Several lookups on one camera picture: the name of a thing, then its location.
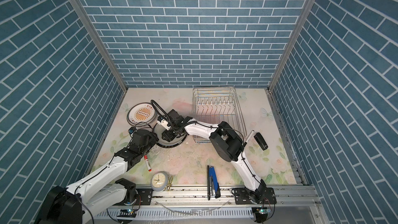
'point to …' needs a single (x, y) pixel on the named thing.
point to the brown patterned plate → (141, 114)
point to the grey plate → (158, 129)
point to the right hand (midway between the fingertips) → (164, 133)
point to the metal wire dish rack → (213, 105)
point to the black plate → (171, 145)
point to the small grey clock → (159, 181)
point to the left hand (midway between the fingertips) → (156, 136)
